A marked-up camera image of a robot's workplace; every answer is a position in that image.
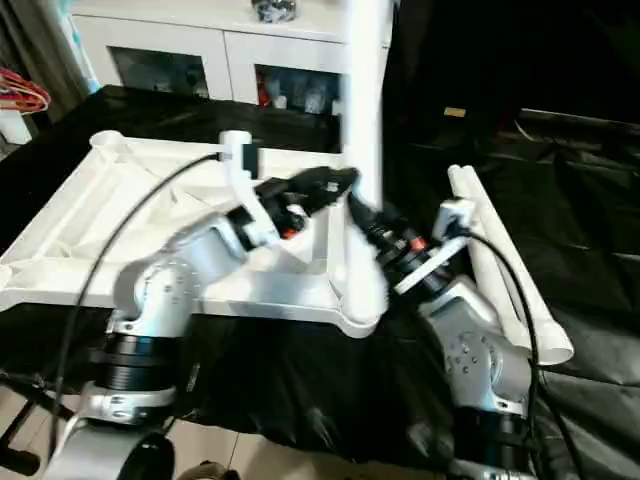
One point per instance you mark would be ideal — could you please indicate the white cabinet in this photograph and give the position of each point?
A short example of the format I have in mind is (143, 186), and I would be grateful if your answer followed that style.
(200, 45)

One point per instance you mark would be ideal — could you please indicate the grey crumpled bundle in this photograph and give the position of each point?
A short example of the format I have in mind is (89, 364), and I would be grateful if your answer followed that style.
(275, 8)

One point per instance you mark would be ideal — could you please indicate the black metal stand frame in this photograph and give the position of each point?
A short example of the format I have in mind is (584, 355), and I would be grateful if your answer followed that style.
(25, 430)

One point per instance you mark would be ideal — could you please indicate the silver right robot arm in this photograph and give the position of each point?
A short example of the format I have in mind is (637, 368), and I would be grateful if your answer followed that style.
(480, 360)

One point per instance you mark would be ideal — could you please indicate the white plastic table top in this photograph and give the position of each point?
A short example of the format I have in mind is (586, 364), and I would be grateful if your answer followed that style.
(100, 220)

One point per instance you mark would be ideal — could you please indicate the black plastic mat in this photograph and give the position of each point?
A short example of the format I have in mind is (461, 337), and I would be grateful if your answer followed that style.
(330, 400)

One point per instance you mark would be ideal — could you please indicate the small red bottle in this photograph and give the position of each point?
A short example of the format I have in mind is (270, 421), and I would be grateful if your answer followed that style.
(265, 95)

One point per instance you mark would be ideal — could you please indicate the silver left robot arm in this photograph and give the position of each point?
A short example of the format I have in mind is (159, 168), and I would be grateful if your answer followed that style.
(160, 290)

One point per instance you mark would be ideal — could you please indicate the white plastic table leg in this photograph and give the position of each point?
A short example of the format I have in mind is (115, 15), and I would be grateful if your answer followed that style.
(545, 335)
(365, 100)
(505, 300)

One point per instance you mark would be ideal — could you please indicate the small tan tag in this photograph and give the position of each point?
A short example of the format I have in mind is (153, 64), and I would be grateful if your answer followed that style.
(455, 112)

